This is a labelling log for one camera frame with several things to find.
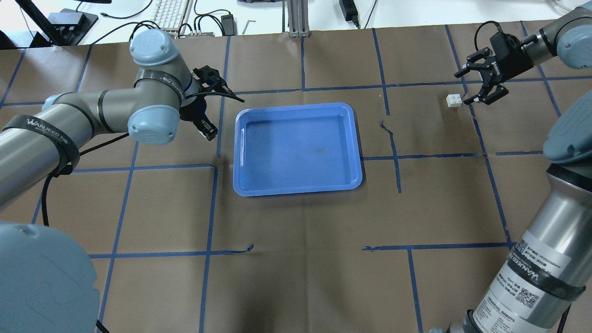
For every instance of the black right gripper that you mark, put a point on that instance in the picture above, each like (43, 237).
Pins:
(508, 65)

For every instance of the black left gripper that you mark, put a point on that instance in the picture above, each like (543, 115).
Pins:
(193, 110)

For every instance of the white block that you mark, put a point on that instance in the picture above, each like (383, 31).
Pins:
(454, 100)

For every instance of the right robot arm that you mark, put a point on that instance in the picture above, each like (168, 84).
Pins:
(548, 267)

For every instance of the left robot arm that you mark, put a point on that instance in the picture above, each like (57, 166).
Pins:
(47, 278)

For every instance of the blue plastic tray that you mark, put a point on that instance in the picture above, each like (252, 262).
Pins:
(296, 149)

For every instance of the white keyboard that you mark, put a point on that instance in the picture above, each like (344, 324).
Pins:
(169, 15)

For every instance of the black power adapter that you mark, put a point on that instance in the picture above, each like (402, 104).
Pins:
(350, 12)

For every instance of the black monitor stand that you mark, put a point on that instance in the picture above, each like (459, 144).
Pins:
(65, 28)

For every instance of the aluminium frame post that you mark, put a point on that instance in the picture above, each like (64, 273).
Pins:
(297, 18)

